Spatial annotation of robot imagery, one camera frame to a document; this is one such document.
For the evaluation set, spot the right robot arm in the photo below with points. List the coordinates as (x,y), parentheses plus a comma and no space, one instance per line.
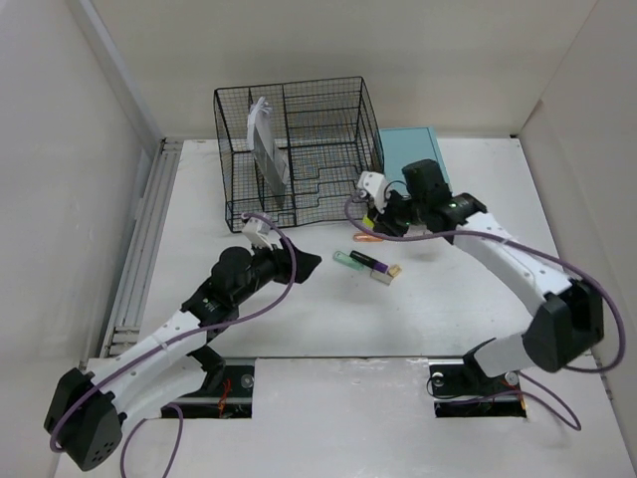
(566,313)

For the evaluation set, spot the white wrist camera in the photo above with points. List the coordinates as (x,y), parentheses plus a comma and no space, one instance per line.
(257,231)
(374,187)

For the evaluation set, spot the small wooden block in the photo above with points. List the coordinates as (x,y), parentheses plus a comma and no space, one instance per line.
(394,270)

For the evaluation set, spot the yellow highlighter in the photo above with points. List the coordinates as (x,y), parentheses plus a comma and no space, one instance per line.
(368,223)

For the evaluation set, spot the green highlighter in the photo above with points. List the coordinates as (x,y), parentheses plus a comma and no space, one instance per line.
(347,261)

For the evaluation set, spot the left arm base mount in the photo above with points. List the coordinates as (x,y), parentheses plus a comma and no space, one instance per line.
(227,397)

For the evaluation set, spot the orange highlighter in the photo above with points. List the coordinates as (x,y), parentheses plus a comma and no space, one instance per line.
(365,238)

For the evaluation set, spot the aluminium rail frame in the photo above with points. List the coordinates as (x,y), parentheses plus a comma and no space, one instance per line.
(125,315)

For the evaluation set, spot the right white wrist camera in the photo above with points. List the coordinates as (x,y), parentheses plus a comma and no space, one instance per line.
(374,187)

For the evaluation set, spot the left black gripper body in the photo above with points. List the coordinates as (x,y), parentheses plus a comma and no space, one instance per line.
(267,266)

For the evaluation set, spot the grey eraser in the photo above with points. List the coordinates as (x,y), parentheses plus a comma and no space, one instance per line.
(381,277)

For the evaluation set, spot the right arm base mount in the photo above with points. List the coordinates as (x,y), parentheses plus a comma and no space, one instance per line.
(459,391)

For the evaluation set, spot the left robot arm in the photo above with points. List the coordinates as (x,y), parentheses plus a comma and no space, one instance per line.
(92,412)

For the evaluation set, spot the teal and orange drawer box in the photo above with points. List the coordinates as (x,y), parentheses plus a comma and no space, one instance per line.
(404,145)

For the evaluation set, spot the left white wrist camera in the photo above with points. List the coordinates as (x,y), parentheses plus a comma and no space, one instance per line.
(257,231)

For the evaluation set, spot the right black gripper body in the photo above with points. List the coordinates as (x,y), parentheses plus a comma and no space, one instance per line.
(400,213)

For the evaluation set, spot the black setup guide booklet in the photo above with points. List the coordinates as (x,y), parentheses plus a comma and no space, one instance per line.
(272,164)

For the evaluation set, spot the black wire mesh organizer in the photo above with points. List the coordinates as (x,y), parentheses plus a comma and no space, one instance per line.
(326,130)

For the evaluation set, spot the purple black highlighter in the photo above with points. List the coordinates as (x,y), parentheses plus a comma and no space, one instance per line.
(369,262)

